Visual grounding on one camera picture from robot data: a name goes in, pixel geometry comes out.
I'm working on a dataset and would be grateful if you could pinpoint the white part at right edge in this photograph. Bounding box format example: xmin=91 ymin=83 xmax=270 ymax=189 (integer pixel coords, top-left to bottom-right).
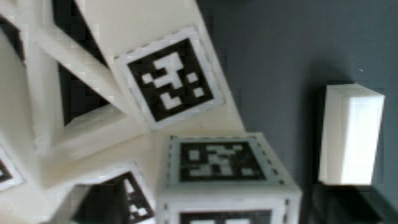
xmin=318 ymin=84 xmax=385 ymax=185

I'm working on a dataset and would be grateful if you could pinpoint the white tagged cube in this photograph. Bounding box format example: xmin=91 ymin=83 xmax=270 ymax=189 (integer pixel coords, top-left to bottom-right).
xmin=156 ymin=133 xmax=302 ymax=224

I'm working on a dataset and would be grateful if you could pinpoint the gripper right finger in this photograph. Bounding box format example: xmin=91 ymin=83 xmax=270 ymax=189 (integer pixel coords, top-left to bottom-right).
xmin=309 ymin=183 xmax=398 ymax=224

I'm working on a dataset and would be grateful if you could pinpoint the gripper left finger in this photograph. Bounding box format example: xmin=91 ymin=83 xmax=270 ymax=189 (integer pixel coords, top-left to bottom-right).
xmin=51 ymin=183 xmax=133 ymax=224

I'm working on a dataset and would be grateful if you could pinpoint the white chair back frame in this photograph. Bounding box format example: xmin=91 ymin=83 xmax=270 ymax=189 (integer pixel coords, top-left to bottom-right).
xmin=0 ymin=0 xmax=243 ymax=224

